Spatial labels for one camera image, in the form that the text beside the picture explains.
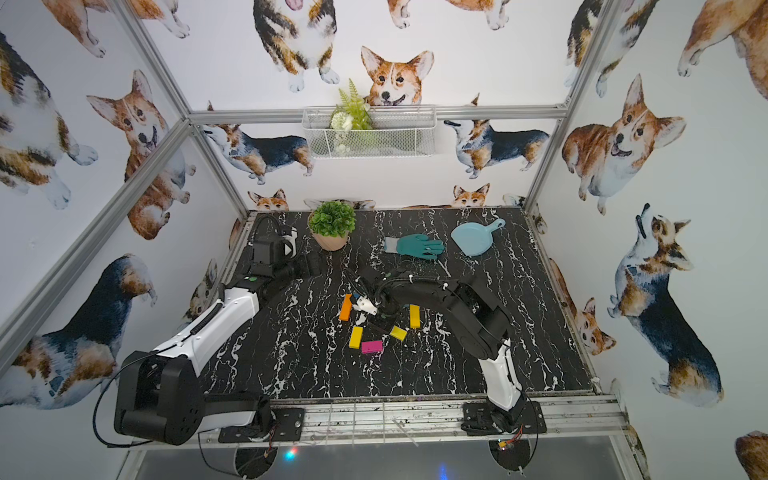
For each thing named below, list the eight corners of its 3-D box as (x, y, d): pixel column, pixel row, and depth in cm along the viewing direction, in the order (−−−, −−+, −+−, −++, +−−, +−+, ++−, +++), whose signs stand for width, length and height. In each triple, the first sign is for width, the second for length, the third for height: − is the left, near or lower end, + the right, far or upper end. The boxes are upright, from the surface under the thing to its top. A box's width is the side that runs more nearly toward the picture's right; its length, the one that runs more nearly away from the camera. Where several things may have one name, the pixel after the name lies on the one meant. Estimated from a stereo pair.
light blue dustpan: (466, 259, 109) (468, 254, 107) (449, 232, 117) (450, 227, 115) (516, 243, 114) (519, 238, 112) (497, 218, 122) (498, 213, 120)
